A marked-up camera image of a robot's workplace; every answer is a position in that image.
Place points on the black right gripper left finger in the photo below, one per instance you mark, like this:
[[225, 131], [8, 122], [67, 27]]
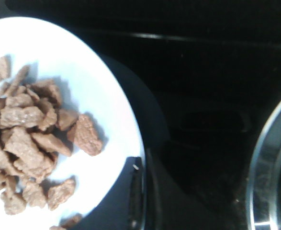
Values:
[[135, 191]]

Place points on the pile of brown meat pieces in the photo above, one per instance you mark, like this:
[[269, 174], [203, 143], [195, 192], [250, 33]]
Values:
[[35, 130]]

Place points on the light blue plate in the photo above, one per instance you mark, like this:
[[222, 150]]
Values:
[[103, 182]]

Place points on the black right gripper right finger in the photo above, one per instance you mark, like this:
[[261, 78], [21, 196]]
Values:
[[158, 216]]

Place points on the right gas burner head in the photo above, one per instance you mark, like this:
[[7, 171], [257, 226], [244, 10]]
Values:
[[263, 195]]

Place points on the black glass gas cooktop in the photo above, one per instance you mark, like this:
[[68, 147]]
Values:
[[202, 77]]

